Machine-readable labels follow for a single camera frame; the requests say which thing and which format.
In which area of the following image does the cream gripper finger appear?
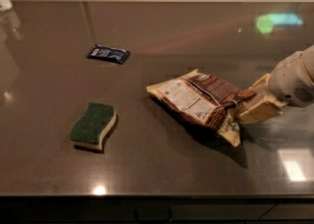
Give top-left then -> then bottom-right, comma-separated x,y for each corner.
249,74 -> 270,94
235,95 -> 288,124

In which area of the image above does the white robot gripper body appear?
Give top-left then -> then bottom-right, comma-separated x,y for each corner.
268,45 -> 314,107

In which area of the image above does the brown chip bag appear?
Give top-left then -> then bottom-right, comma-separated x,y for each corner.
146,70 -> 255,146

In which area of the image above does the blue rxbar blueberry wrapper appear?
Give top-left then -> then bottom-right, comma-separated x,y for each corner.
86,45 -> 131,65

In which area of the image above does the green and yellow sponge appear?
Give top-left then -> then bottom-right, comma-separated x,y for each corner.
70,102 -> 117,151

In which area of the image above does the white object at table corner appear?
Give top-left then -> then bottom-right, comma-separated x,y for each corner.
0,0 -> 13,12

